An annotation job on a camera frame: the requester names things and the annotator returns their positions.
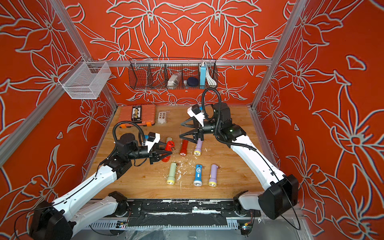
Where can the red flashlight front row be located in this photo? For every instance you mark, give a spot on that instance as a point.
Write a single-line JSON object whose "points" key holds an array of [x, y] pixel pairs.
{"points": [[169, 147]]}

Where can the white bagged item in basket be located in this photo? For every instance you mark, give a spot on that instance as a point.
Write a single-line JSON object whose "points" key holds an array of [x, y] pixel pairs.
{"points": [[174, 81]]}

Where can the green flashlight front row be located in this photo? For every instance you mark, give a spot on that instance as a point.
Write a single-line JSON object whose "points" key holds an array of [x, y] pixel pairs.
{"points": [[172, 173]]}

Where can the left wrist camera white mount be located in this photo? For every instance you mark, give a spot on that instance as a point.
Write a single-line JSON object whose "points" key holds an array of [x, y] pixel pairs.
{"points": [[152, 139]]}

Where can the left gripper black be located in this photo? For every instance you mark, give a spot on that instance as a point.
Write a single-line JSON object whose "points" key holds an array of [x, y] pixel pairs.
{"points": [[155, 155]]}

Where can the purple flashlight row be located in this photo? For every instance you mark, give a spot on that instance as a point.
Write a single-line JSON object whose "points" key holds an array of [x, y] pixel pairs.
{"points": [[198, 149], [213, 175]]}

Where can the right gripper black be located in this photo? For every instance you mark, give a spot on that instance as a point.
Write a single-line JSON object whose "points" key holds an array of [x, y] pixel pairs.
{"points": [[196, 125]]}

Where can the black wire wall basket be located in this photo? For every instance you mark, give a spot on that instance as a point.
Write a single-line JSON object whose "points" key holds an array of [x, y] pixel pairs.
{"points": [[148, 74]]}

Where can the purple flashlight front row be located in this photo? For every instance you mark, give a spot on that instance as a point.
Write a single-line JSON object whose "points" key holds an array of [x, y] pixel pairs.
{"points": [[213, 175]]}

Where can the black card on case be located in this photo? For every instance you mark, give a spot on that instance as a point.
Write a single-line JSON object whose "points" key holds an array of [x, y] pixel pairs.
{"points": [[136, 116]]}

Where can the blue flashlight front row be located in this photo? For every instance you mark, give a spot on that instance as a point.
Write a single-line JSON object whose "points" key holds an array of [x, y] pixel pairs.
{"points": [[198, 176]]}

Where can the clear plastic wall bin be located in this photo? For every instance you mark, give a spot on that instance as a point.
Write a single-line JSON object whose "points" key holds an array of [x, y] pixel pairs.
{"points": [[86, 80]]}

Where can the orange tool case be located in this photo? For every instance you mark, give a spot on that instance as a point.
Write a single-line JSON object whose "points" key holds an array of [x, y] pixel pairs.
{"points": [[148, 114]]}

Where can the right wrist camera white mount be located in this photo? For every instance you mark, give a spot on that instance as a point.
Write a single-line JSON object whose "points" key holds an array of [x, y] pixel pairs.
{"points": [[196, 112]]}

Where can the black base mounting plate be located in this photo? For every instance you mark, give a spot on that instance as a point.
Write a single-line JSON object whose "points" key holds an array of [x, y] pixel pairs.
{"points": [[183, 213]]}

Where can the light blue box in basket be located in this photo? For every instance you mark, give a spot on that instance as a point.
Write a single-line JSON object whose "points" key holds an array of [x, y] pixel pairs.
{"points": [[203, 72]]}

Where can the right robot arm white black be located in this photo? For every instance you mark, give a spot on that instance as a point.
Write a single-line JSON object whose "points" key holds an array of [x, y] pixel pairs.
{"points": [[280, 190]]}

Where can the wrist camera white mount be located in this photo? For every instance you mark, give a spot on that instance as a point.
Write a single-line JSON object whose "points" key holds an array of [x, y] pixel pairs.
{"points": [[152, 139], [196, 112]]}

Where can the dark blue round item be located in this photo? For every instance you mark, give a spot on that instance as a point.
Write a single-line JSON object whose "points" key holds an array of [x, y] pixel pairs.
{"points": [[192, 82]]}

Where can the purple flashlight back row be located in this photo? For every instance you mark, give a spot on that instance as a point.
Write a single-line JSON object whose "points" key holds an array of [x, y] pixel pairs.
{"points": [[198, 149]]}

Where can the red flashlight back row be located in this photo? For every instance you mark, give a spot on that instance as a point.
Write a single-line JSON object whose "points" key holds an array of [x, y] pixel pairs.
{"points": [[184, 148]]}

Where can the white button box in bag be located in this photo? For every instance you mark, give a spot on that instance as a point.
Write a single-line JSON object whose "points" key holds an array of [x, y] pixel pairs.
{"points": [[162, 117]]}

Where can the red flashlight row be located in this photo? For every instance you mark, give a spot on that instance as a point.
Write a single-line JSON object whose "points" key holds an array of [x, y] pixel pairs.
{"points": [[184, 148], [169, 147]]}

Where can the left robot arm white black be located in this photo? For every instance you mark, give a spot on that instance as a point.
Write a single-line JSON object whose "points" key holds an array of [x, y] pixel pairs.
{"points": [[67, 215]]}

